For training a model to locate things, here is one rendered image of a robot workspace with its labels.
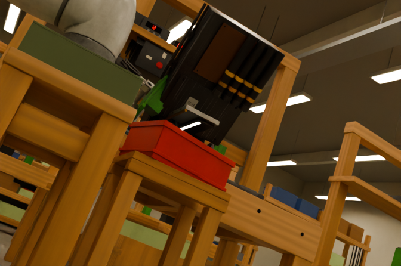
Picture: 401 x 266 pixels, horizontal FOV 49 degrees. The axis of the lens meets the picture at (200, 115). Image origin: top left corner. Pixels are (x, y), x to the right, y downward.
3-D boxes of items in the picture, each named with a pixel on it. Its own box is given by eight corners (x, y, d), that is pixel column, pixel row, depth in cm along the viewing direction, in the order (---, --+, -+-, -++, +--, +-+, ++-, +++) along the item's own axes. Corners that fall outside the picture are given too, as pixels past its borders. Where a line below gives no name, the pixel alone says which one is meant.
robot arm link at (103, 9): (122, 53, 116) (154, -13, 123) (56, 19, 111) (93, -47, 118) (110, 70, 131) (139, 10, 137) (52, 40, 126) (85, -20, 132)
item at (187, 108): (217, 128, 180) (219, 121, 181) (184, 110, 175) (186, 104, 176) (181, 139, 215) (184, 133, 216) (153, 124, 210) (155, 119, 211)
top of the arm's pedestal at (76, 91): (131, 124, 106) (138, 110, 108) (2, 60, 96) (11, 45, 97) (101, 138, 135) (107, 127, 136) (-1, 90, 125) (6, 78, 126)
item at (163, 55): (164, 80, 222) (175, 55, 227) (134, 64, 217) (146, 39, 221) (156, 85, 233) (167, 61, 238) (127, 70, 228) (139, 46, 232)
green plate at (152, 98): (152, 122, 187) (181, 86, 195) (137, 109, 185) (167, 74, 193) (144, 126, 198) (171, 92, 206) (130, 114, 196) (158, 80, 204)
